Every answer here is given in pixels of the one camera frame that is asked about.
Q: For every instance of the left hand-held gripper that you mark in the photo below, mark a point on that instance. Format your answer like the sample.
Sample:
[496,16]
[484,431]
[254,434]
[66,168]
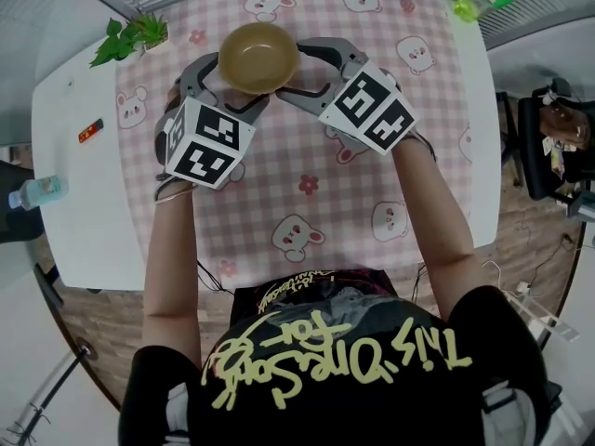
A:
[214,142]

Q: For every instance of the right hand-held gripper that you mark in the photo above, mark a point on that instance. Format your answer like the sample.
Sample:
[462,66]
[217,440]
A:
[367,105]

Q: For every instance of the person's right forearm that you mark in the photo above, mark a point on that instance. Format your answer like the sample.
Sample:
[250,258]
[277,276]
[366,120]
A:
[437,230]

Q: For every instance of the person's left forearm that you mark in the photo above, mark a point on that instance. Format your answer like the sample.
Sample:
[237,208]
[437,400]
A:
[169,258]

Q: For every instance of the person's left hand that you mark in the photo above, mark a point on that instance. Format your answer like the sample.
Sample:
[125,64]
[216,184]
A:
[172,96]

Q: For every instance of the aloe plant in square pot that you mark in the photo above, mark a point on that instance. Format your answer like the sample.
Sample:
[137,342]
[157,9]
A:
[151,33]

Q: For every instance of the leafy plant in round pot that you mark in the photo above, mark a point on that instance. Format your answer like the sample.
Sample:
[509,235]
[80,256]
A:
[111,44]

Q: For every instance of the pink checked bear tablecloth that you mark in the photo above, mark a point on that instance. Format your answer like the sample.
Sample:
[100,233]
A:
[288,193]

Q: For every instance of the small red box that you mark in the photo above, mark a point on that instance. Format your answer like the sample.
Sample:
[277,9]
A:
[90,130]

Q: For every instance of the clear water bottle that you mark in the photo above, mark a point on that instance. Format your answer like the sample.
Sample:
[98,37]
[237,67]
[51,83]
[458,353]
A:
[42,191]

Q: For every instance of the small white card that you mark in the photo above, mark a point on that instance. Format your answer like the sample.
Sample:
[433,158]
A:
[548,145]

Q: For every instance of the brown bag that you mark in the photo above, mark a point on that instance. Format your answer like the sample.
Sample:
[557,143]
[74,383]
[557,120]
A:
[562,123]

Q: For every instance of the yellow printed packet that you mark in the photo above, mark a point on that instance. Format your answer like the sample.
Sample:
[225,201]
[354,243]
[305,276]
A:
[557,163]

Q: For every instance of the black tripod stand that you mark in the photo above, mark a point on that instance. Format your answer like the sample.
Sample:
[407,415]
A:
[86,352]

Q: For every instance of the white power strip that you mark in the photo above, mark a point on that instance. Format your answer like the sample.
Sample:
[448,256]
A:
[524,289]

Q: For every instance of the person's black printed t-shirt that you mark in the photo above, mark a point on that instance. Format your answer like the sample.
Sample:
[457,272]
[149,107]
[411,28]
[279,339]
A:
[348,411]

